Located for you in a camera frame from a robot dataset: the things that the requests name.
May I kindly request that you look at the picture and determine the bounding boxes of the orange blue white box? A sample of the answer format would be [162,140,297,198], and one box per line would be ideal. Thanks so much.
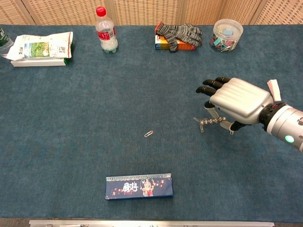
[154,33,197,51]

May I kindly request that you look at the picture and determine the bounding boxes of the blue printed long box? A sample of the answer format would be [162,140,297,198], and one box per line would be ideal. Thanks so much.
[105,173,174,201]

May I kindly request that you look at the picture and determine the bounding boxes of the clear jar of binder clips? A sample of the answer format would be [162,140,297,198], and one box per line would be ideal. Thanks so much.
[209,18,244,53]

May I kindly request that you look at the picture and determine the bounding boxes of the clear bottle green label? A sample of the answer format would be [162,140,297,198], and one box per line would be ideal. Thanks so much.
[0,26,14,57]

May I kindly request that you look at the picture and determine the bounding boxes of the white flat box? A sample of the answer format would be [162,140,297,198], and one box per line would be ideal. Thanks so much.
[10,58,66,68]

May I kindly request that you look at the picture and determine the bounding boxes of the white crumpled snack bag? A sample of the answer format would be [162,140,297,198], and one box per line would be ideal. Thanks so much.
[6,31,74,61]

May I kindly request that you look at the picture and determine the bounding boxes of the clear bottle red cap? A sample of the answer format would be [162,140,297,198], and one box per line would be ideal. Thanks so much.
[95,6,118,54]

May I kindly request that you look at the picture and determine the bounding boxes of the grey striped knit glove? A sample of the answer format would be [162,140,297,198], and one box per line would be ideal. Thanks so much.
[155,21,204,52]

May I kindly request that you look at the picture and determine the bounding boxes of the woven folding screen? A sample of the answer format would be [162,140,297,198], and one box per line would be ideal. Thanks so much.
[0,0,303,26]

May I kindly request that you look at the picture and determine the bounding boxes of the aluminium table rail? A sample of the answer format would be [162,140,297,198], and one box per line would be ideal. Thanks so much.
[28,219,275,227]

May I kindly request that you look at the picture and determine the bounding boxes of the magnetic bead rod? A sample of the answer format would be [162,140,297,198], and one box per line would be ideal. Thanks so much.
[200,117,227,125]

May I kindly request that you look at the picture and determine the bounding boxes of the green packet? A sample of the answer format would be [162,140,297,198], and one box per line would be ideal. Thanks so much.
[63,42,75,66]

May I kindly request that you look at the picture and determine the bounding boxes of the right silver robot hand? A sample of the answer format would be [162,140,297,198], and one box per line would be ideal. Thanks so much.
[196,76,273,135]

